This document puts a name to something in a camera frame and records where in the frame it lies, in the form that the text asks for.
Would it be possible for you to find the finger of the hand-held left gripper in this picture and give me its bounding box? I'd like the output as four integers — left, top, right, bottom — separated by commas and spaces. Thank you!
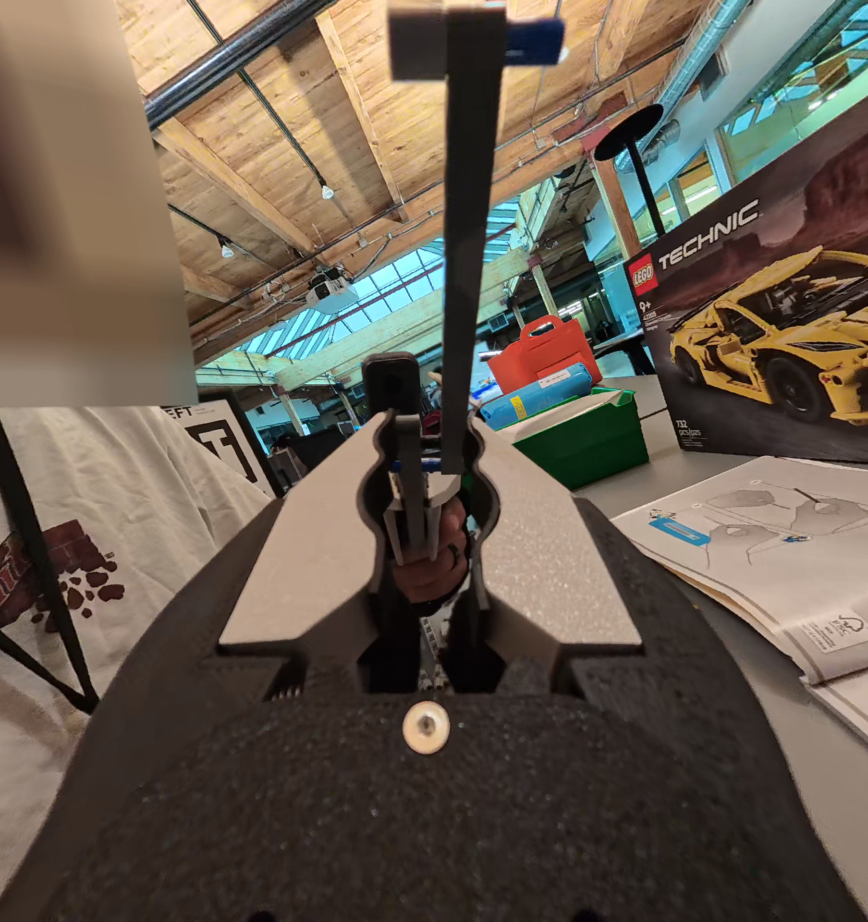
425, 473, 465, 564
385, 415, 426, 567

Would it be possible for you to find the black white marker sign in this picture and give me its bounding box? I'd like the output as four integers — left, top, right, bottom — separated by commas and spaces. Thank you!
159, 392, 285, 499

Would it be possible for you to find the open instruction booklet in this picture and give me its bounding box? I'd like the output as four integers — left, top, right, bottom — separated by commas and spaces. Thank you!
610, 455, 868, 764

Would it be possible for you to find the silver air duct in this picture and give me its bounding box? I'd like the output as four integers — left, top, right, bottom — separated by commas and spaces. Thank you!
657, 0, 755, 127

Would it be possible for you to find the person's left hand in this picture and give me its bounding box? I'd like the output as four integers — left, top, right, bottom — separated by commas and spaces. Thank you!
391, 496, 474, 606

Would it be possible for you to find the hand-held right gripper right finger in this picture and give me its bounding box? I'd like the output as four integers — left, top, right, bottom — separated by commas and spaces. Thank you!
440, 416, 645, 694

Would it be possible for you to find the black ceiling pipe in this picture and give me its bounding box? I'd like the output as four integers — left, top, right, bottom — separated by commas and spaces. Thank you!
144, 0, 334, 132

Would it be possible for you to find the green plastic bin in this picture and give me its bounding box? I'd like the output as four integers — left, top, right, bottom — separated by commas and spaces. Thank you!
509, 387, 651, 492

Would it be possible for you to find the blue plastic roll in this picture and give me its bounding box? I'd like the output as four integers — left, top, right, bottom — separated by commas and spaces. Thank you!
479, 362, 595, 431

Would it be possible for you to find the black lanyard strap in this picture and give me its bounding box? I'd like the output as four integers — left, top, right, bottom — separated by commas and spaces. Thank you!
0, 409, 102, 716

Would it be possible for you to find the black floor lamp pole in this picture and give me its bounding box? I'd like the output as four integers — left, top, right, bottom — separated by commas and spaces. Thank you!
594, 104, 667, 377

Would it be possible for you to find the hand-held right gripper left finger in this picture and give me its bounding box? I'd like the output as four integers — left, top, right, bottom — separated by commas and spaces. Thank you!
218, 408, 422, 694

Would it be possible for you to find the white ceiling projector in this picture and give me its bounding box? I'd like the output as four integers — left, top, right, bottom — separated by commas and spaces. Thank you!
306, 268, 359, 315

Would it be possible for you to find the long dark grey lego beam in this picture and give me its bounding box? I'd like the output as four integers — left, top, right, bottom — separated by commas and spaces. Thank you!
389, 0, 568, 476

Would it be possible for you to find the orange fabric bag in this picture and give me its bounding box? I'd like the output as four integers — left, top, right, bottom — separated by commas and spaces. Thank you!
488, 315, 604, 393

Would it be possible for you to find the lego set box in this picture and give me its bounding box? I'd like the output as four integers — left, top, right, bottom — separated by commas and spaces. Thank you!
623, 75, 868, 465

